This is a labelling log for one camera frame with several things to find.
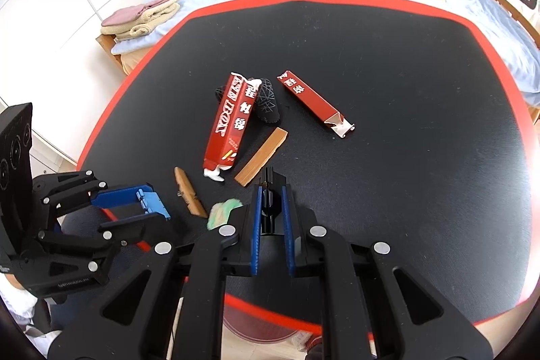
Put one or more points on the pink trash bin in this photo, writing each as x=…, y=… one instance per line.
x=245, y=336

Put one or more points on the large red carton box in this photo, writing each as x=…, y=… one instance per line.
x=221, y=152

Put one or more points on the brown cardboard strip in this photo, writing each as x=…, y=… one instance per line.
x=261, y=157

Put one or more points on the folded towels stack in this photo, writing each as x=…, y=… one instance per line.
x=139, y=20

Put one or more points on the red and black table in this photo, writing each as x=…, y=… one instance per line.
x=442, y=164

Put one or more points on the blue plastic clip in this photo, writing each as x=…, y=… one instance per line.
x=151, y=203

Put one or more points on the small red carton box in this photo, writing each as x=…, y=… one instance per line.
x=323, y=110

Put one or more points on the black camera plate on gripper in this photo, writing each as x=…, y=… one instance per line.
x=16, y=177

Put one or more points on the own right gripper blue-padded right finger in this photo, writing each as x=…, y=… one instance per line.
x=374, y=305

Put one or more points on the tan wooden clothespin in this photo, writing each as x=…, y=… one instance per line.
x=188, y=194

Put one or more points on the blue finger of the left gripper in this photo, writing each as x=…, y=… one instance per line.
x=64, y=193

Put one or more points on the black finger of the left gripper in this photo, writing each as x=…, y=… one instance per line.
x=149, y=228

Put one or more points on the green-white paper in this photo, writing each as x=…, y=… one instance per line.
x=220, y=213

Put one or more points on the black triangular box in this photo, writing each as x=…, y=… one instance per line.
x=274, y=210

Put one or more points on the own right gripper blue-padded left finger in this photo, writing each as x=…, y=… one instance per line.
x=170, y=302

